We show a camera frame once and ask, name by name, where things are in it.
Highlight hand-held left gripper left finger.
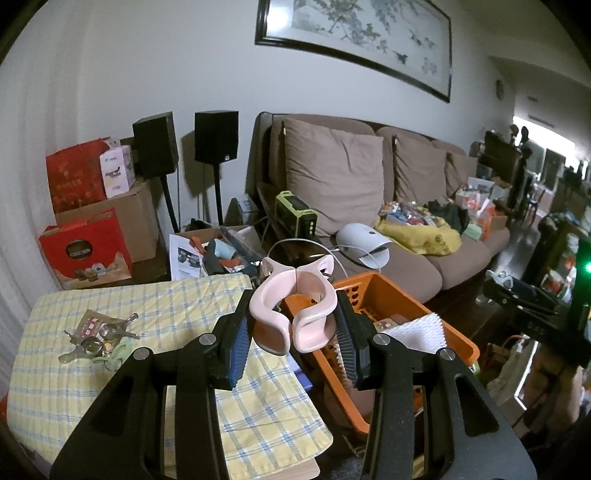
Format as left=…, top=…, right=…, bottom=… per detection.
left=48, top=290, right=254, bottom=480

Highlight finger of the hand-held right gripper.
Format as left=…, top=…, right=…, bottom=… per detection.
left=492, top=300, right=573, bottom=324
left=482, top=277, right=573, bottom=308

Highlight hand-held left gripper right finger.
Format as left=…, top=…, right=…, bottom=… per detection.
left=332, top=288, right=539, bottom=480

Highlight pink plastic clip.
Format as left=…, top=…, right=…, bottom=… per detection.
left=248, top=256, right=340, bottom=356

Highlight orange plastic basket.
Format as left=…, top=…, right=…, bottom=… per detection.
left=283, top=272, right=481, bottom=437

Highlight green plastic clip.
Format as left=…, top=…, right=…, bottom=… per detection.
left=92, top=339, right=134, bottom=372

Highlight gold pouch with red circles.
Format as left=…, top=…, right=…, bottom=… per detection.
left=74, top=311, right=108, bottom=343

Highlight person's right hand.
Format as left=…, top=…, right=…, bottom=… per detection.
left=531, top=348, right=583, bottom=428

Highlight brown sofa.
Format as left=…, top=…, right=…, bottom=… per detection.
left=247, top=112, right=511, bottom=303

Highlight open box of clutter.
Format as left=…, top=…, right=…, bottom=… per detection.
left=168, top=225, right=269, bottom=280

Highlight orange white paper bags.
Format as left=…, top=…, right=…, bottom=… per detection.
left=455, top=178, right=497, bottom=241

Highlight yellow plaid cloth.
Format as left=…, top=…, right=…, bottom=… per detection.
left=7, top=273, right=334, bottom=480

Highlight white dome lamp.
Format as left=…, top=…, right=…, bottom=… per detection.
left=335, top=223, right=393, bottom=270

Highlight black garment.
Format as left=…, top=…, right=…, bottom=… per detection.
left=427, top=200, right=469, bottom=234

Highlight yellow plush toy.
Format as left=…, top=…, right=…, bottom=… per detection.
left=374, top=215, right=462, bottom=256

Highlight dark wooden cabinet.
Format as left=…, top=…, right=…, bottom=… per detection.
left=478, top=129, right=527, bottom=222

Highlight small white box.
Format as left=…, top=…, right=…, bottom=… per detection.
left=235, top=196, right=262, bottom=227

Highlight green black power station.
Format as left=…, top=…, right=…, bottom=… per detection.
left=276, top=190, right=319, bottom=238

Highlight pile of snack packets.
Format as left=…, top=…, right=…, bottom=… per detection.
left=379, top=200, right=435, bottom=227

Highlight black speaker stand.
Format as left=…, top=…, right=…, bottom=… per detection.
left=159, top=175, right=181, bottom=234
left=211, top=161, right=225, bottom=227

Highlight brown cardboard box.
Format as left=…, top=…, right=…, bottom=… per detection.
left=55, top=180, right=160, bottom=264

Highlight large beige sofa cushion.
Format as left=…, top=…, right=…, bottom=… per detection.
left=281, top=117, right=385, bottom=234

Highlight black speaker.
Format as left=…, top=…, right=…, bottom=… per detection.
left=133, top=113, right=180, bottom=180
left=194, top=111, right=239, bottom=163

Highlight white pink carton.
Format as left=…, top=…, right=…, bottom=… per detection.
left=99, top=145, right=136, bottom=198

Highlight tall red gift box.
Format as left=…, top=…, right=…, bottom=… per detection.
left=45, top=137, right=112, bottom=214

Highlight white curtain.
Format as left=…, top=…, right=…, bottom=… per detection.
left=0, top=69, right=51, bottom=305

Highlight framed ink painting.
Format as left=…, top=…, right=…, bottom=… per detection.
left=255, top=0, right=452, bottom=103

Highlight white cable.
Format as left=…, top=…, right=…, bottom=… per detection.
left=265, top=237, right=345, bottom=278

